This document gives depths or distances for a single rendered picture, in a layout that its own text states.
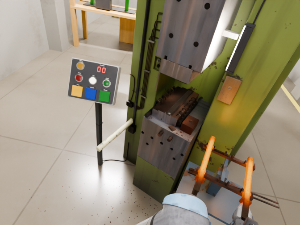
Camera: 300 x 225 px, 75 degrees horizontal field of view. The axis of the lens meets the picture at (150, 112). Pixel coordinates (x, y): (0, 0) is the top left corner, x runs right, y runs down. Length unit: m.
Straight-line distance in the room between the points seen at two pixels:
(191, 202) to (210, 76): 1.26
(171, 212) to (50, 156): 2.00
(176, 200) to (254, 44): 0.90
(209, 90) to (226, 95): 0.45
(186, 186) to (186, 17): 1.00
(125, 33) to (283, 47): 4.39
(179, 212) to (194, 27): 0.86
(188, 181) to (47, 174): 1.44
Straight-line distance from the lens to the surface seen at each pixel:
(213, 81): 1.67
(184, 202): 0.53
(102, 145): 1.58
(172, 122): 1.39
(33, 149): 2.52
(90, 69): 1.46
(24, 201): 2.19
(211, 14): 1.06
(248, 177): 1.24
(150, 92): 1.54
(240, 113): 1.34
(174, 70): 1.20
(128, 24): 5.15
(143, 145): 1.60
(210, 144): 1.28
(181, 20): 1.12
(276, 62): 1.20
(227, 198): 1.44
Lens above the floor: 1.84
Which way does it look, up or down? 39 degrees down
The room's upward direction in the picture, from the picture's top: 11 degrees clockwise
